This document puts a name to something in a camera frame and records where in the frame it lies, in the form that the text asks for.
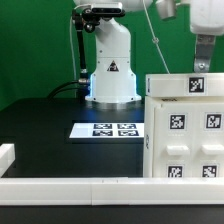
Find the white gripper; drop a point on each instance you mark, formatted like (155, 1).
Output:
(206, 20)

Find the white cabinet top block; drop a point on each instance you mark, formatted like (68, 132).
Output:
(185, 85)

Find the white cabinet door panel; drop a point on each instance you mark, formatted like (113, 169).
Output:
(177, 140)
(211, 140)

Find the white cabinet body box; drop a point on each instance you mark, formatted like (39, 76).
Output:
(155, 123)

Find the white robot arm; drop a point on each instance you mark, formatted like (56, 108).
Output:
(113, 81)

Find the white side fence block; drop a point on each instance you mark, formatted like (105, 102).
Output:
(7, 157)

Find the white obstacle fence bar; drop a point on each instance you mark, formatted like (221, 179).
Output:
(111, 191)

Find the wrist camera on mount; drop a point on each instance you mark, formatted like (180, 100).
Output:
(167, 9)

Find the grey depth camera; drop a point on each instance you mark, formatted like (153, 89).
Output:
(113, 9)

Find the white AprilTag base plate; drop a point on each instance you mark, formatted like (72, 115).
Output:
(107, 130)

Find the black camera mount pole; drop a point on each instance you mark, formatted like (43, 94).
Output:
(81, 40)

